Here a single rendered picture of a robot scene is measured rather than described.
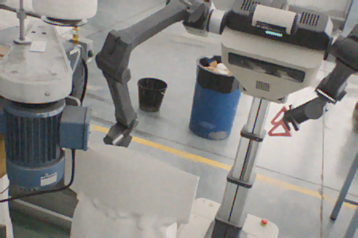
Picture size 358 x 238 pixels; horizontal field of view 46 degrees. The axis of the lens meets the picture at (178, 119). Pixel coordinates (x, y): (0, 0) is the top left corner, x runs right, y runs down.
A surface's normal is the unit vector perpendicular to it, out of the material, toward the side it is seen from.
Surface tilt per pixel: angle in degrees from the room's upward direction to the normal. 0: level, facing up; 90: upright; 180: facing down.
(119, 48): 82
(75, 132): 90
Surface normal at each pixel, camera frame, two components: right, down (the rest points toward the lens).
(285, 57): -0.11, -0.43
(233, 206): -0.36, 0.38
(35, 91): 0.29, 0.48
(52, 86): 0.62, 0.46
